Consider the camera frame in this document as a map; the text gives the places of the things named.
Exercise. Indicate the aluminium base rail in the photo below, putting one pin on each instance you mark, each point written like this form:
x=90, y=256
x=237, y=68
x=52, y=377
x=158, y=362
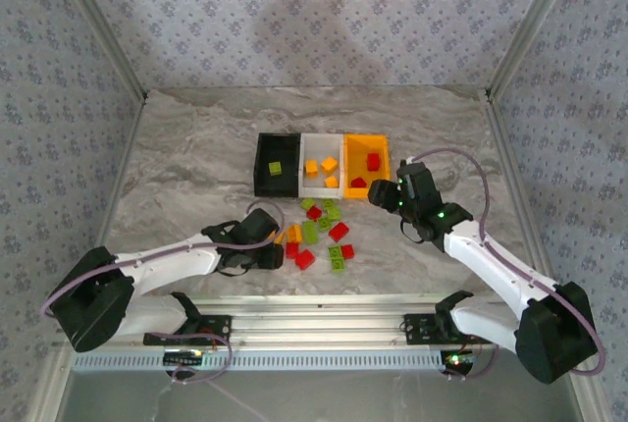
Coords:
x=319, y=324

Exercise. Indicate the orange plastic bin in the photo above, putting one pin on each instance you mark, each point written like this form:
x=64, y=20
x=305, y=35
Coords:
x=358, y=147

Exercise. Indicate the aluminium frame leg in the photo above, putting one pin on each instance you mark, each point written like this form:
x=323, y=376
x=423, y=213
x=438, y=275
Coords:
x=54, y=387

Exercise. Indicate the aluminium corner post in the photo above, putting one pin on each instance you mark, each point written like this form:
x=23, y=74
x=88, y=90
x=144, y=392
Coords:
x=101, y=24
x=532, y=24

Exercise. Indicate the aluminium side rail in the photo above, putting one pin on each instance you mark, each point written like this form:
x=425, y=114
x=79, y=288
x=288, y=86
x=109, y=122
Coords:
x=507, y=147
x=126, y=149

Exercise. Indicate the yellow lego brick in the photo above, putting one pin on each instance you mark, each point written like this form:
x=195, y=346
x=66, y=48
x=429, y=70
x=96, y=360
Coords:
x=329, y=164
x=311, y=168
x=331, y=181
x=294, y=233
x=280, y=239

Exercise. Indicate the long green lego brick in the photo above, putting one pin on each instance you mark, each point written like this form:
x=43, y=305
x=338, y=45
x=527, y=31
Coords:
x=309, y=232

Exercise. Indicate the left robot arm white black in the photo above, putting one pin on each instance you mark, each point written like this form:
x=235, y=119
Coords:
x=162, y=265

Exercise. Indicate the black plastic bin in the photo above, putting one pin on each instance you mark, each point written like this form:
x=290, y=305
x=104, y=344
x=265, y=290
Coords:
x=277, y=186

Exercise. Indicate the white plastic bin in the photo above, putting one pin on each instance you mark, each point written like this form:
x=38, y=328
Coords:
x=319, y=190

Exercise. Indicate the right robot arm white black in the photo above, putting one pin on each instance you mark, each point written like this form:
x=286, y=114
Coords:
x=495, y=270

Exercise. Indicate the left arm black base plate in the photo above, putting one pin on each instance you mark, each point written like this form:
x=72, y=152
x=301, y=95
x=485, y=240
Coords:
x=223, y=325

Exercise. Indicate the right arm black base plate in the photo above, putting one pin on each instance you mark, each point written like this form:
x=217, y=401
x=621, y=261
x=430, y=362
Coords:
x=414, y=329

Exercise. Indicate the red lego brick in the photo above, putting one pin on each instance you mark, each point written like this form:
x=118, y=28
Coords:
x=313, y=213
x=338, y=231
x=293, y=248
x=374, y=161
x=348, y=251
x=359, y=181
x=305, y=259

